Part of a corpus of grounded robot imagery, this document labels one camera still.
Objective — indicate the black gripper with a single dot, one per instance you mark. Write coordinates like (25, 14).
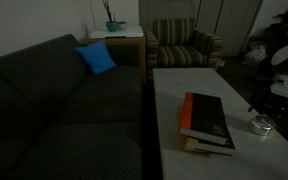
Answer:
(265, 102)

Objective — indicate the silver metal tin with lid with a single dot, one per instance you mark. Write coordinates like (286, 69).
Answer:
(262, 125)

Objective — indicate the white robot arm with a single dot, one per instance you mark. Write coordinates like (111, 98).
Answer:
(272, 75)

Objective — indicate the top black book orange spine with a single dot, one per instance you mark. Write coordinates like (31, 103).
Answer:
(195, 102)

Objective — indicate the middle black book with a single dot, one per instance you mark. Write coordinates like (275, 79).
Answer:
(214, 145)

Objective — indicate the bottom orange book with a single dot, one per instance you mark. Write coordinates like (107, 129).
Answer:
(192, 150)

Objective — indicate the striped armchair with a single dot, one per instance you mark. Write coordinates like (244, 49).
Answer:
(176, 43)

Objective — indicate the wooden side table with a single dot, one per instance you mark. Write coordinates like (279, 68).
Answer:
(126, 51)

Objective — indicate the small white plant pot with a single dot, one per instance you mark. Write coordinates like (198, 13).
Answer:
(122, 25)

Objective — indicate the teal plant pot with plant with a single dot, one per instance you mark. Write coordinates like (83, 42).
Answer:
(111, 24)

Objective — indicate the blue throw pillow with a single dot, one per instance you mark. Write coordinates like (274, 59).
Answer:
(96, 57)

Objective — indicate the white board on side table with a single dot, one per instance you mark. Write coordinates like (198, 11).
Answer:
(128, 32)

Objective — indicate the dark grey fabric sofa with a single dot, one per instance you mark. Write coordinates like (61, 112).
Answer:
(60, 121)

